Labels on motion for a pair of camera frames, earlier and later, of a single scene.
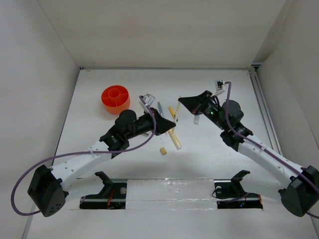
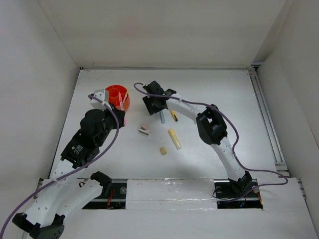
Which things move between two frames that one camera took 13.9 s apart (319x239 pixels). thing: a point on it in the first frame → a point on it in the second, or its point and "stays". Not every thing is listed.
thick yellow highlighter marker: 171,131 stays
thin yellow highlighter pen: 176,117 → 125,95
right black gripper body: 210,110 → 151,104
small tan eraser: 163,151 stays
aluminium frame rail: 252,69 stays
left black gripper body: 143,125 → 110,124
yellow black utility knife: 173,113 stays
